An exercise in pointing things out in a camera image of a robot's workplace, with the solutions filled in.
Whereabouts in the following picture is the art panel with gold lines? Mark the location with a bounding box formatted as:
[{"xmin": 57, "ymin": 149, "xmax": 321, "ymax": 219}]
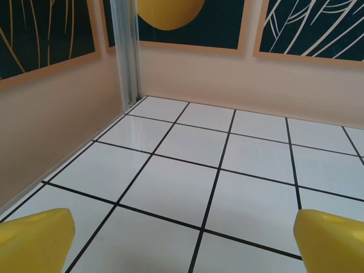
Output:
[{"xmin": 0, "ymin": 0, "xmax": 102, "ymax": 91}]

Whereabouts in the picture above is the art panel with leaf outlines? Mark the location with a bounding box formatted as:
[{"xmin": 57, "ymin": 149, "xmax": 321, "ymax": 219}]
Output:
[{"xmin": 252, "ymin": 0, "xmax": 364, "ymax": 68}]

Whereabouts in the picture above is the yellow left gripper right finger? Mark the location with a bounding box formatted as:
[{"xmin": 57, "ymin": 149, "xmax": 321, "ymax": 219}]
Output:
[{"xmin": 293, "ymin": 209, "xmax": 364, "ymax": 273}]

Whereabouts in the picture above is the aluminium frame post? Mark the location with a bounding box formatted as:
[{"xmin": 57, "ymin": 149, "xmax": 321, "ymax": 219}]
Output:
[{"xmin": 110, "ymin": 0, "xmax": 140, "ymax": 106}]

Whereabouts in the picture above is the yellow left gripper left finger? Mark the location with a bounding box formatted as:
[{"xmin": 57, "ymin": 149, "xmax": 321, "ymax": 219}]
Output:
[{"xmin": 0, "ymin": 208, "xmax": 76, "ymax": 273}]

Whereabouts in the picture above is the art panel with yellow oval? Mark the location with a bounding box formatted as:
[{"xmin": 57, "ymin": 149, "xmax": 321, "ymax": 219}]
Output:
[{"xmin": 137, "ymin": 0, "xmax": 250, "ymax": 57}]

